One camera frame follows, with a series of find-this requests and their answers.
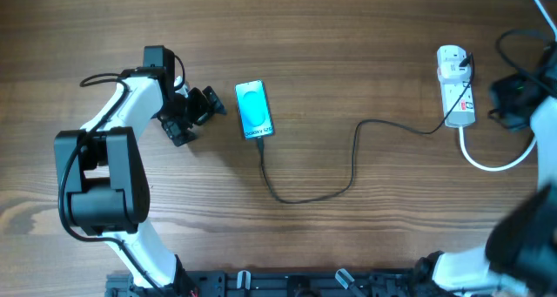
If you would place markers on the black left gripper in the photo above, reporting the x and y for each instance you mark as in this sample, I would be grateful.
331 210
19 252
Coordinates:
201 112

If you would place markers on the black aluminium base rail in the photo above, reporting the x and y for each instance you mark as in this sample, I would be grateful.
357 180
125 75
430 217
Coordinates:
373 284

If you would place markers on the white usb charger plug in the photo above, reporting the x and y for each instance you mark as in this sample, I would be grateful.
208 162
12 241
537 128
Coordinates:
450 72

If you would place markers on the white power strip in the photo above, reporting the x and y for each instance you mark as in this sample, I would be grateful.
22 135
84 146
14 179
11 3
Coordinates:
457 99

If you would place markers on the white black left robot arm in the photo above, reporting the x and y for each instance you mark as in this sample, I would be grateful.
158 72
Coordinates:
103 192

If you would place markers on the cyan screen smartphone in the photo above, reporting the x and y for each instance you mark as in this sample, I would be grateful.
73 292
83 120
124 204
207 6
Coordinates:
254 110

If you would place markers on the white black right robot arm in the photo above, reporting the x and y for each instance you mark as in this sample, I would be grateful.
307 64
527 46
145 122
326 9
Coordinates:
520 254

